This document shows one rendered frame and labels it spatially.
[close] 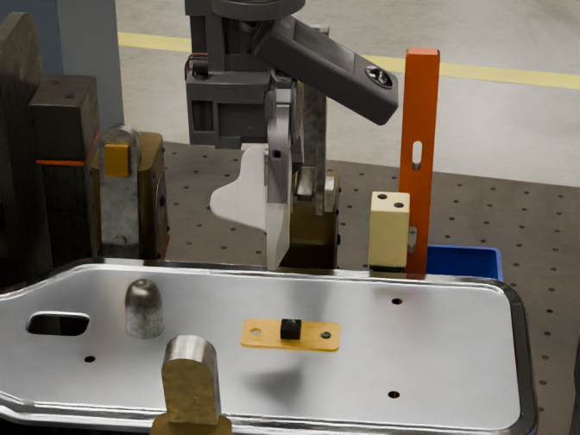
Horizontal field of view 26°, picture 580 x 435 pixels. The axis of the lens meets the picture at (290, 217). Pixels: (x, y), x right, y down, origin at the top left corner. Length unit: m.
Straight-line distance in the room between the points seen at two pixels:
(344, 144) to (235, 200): 2.58
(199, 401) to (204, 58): 0.25
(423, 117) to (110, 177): 0.30
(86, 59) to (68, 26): 0.08
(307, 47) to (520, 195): 1.02
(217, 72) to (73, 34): 0.74
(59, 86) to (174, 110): 2.48
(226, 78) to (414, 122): 0.25
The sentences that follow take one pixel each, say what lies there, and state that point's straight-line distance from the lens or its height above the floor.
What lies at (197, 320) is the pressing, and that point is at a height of 1.00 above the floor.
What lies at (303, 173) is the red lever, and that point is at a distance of 1.16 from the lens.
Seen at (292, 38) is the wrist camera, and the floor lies 1.28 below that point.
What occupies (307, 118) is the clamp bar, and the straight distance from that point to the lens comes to 1.13.
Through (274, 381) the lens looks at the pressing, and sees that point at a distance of 1.03.
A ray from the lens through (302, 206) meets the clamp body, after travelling 1.16.
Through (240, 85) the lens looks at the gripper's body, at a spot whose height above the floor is 1.25.
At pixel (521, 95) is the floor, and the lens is 3.85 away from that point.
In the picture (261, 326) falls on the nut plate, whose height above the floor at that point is 1.00.
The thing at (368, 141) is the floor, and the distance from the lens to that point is 3.53.
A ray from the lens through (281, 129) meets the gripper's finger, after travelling 0.92.
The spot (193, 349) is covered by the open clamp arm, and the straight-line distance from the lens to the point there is 0.87.
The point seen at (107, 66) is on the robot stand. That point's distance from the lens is 1.79.
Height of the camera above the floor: 1.64
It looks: 31 degrees down
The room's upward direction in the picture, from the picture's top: straight up
